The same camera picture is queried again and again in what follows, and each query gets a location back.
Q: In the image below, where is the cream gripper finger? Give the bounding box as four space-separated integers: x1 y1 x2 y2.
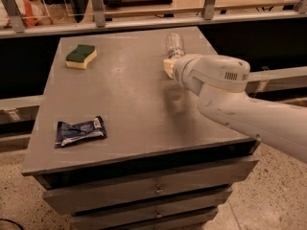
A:
163 58 176 79

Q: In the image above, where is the clear plastic water bottle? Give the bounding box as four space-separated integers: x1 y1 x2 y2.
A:
166 33 185 58

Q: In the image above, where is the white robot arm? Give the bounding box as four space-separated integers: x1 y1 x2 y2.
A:
163 54 307 163

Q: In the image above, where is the green and yellow sponge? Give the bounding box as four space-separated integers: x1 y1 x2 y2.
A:
65 44 97 69

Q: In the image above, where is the grey drawer cabinet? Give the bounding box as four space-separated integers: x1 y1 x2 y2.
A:
22 30 257 230

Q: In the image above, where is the blue foil snack packet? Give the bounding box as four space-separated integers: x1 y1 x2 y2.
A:
55 116 107 149

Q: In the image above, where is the top drawer metal knob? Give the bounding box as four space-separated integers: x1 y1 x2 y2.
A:
154 184 163 196

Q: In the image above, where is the drawer metal knob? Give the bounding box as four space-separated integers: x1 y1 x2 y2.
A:
155 210 163 219
154 184 163 196

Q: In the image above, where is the orange and white bag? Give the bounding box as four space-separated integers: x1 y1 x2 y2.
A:
0 0 53 27

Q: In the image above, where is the grey metal railing frame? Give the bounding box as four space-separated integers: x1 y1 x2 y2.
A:
0 0 306 38

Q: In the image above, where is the black floor cable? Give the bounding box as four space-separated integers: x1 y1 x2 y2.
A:
0 218 26 230

